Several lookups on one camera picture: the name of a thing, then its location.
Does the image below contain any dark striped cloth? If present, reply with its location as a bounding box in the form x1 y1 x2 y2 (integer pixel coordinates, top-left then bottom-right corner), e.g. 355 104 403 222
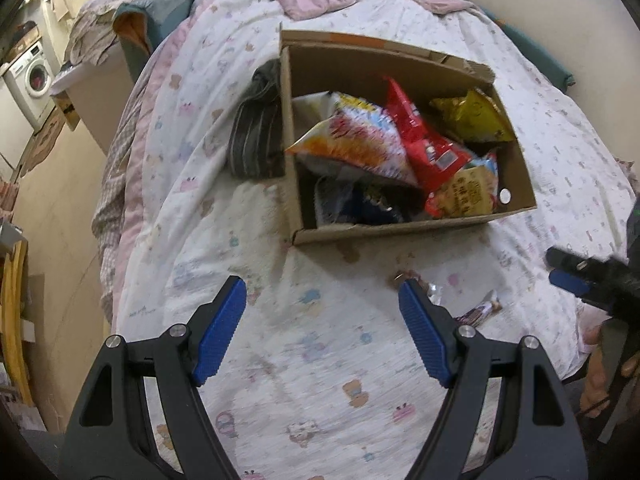
228 59 287 179

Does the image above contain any white side table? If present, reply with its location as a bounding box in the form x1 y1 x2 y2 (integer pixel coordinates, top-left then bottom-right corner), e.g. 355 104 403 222
49 44 137 157

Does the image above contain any yellow green snack packet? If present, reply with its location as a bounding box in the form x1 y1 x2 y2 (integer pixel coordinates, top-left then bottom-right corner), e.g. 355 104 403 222
429 87 517 144

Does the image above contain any small brown silver snack packet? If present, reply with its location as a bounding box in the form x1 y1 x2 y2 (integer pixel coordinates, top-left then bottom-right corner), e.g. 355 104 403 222
394 270 444 307

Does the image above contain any brown patterned rug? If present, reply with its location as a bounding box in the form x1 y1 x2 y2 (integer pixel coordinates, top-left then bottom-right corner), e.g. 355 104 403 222
20 109 67 177

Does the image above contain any person's right hand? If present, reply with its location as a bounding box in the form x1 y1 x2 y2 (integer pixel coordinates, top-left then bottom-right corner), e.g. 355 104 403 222
579 322 640 417

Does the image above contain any orange snack packet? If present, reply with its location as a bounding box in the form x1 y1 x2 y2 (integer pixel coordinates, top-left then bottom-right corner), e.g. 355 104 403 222
424 151 501 219

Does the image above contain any yellow wooden chair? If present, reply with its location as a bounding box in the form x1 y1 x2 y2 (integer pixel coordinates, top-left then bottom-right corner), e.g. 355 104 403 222
0 224 37 407

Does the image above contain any white kitchen cabinet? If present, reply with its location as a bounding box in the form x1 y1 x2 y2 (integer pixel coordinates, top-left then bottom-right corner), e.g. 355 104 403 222
0 80 37 173

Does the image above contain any brown cardboard box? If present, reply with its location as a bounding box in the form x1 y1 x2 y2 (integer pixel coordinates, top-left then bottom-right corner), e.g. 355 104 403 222
279 29 539 247

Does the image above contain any teal cushion with orange side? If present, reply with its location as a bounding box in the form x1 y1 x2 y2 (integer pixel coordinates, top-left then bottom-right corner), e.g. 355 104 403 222
112 0 197 77

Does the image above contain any blue chips bag yellow print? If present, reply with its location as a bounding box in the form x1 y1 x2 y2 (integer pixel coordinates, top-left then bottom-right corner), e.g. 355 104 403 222
350 180 417 225

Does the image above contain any large red snack packet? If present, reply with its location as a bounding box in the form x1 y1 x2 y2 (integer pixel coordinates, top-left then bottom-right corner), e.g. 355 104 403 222
382 76 475 197

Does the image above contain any large orange white snack bag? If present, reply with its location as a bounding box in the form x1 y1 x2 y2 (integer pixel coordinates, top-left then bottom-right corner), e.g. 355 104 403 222
284 91 420 187

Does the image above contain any long teal cushion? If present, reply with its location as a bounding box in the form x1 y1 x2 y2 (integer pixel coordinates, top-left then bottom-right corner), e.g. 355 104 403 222
451 0 577 95

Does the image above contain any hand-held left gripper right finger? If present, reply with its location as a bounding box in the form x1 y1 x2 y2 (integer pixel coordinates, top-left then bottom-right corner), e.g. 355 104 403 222
398 277 589 480

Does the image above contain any white washing machine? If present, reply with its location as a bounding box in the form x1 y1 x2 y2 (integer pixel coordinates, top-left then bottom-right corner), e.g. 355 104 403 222
2 40 57 132

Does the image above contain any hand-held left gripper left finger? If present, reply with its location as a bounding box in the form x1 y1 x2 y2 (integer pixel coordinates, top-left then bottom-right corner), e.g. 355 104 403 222
59 275 247 480

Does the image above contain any brown red snack bar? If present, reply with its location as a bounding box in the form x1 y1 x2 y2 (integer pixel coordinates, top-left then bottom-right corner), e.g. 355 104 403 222
451 290 503 327

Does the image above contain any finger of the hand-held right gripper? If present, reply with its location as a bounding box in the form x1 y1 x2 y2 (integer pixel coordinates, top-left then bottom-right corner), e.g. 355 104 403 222
548 269 597 300
545 246 626 283

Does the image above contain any pile of clothes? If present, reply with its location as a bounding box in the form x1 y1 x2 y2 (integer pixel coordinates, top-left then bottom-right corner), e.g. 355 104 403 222
64 0 198 67

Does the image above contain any plain blue snack bag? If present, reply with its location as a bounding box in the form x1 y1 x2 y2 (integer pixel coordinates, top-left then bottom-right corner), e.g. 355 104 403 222
314 176 356 227

